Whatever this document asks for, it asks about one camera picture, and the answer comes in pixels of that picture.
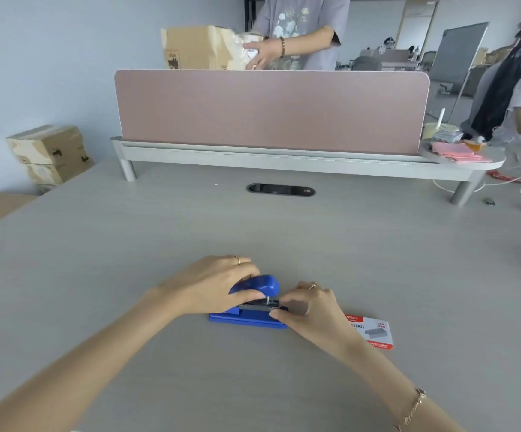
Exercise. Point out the person's left hand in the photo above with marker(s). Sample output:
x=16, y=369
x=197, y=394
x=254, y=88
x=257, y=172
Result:
x=202, y=283

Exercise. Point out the person's right hand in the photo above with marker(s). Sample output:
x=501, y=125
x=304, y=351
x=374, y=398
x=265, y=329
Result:
x=319, y=317

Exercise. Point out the person's left fingers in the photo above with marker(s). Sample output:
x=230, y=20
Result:
x=241, y=268

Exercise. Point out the person's right thumb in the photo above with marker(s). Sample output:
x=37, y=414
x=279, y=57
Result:
x=285, y=318

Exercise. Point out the blue stapler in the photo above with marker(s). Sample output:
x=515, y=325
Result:
x=260, y=287

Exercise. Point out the person's right forearm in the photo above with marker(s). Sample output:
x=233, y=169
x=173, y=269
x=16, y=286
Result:
x=391, y=386

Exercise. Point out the person's left forearm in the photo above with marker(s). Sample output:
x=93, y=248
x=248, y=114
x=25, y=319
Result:
x=80, y=364

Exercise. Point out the white red staple box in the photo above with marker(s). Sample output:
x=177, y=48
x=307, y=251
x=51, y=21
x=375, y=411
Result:
x=375, y=333

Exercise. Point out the grey metal desk shelf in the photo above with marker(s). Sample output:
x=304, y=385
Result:
x=287, y=162

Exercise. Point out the pink desk divider panel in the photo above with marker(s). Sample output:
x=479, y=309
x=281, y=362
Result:
x=269, y=110

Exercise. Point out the taped cardboard box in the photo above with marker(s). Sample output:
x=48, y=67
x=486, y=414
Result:
x=60, y=171
x=46, y=143

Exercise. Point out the open torn cardboard box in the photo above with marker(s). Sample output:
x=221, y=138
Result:
x=202, y=47

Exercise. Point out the pink folded cloth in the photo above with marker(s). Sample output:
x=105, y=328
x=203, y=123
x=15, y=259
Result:
x=456, y=152

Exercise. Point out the plastic cup with straw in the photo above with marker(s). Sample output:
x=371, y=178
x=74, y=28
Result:
x=436, y=129

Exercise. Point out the red packet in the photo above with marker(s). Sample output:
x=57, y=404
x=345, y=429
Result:
x=503, y=176

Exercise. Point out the standing whiteboard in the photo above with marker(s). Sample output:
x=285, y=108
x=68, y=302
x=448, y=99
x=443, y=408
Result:
x=458, y=53

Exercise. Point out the black jacket on chair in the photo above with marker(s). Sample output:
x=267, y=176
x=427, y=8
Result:
x=497, y=96

